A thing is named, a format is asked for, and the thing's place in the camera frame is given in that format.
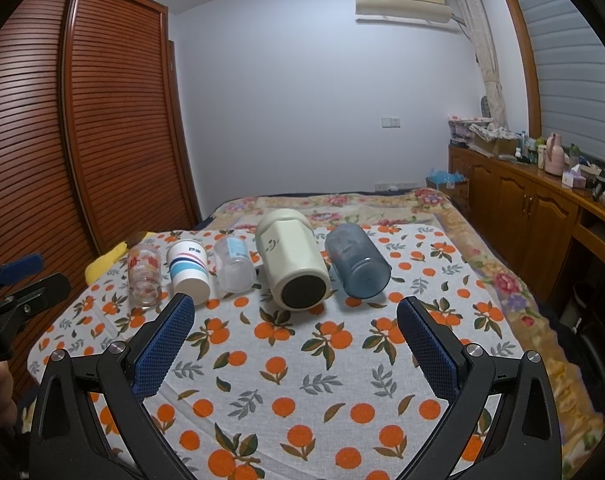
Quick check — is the floral printed glass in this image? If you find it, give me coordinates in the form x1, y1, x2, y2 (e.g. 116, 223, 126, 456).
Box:
127, 243, 162, 308

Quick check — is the yellow plush toy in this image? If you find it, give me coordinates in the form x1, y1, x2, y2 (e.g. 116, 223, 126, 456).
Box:
84, 232, 154, 286

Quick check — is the window roller blind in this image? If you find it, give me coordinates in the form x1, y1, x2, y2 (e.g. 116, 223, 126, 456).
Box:
515, 0, 605, 162

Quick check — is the floral bed quilt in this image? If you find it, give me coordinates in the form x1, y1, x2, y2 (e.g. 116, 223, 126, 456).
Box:
196, 188, 605, 479

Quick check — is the orange print white cloth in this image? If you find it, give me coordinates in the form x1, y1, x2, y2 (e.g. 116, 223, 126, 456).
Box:
26, 223, 526, 480

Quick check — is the cream curtain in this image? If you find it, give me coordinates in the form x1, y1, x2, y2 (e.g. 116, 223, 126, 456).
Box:
457, 0, 508, 128

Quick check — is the blue translucent plastic cup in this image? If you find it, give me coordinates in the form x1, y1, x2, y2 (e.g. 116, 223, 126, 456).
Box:
325, 223, 391, 299

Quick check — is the clear plastic cup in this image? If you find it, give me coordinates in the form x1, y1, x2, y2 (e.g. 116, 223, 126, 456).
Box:
214, 235, 256, 294

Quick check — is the cardboard box with clutter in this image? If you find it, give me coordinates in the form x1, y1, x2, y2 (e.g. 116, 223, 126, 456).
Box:
447, 116, 520, 157

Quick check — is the person's left hand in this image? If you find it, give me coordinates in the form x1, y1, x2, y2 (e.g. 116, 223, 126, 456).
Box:
0, 361, 17, 427

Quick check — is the striped white paper cup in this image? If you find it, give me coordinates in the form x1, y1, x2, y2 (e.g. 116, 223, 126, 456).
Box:
167, 240, 211, 306

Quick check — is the pink kettle jug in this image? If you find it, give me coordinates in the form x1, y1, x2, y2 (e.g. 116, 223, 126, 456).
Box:
544, 132, 565, 177

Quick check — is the cream ceramic mug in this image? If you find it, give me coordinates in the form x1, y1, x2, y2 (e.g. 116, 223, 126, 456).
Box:
255, 208, 331, 311

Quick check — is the brown louvered wardrobe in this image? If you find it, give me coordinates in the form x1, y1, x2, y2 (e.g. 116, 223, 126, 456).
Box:
0, 0, 200, 295

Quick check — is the blue tissue box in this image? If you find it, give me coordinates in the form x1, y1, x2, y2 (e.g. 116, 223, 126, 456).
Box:
426, 169, 469, 196

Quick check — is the white wall switch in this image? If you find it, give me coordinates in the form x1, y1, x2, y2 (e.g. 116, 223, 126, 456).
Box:
381, 117, 400, 128

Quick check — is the wooden sideboard cabinet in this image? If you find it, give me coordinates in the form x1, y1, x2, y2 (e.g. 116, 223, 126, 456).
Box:
449, 145, 605, 302

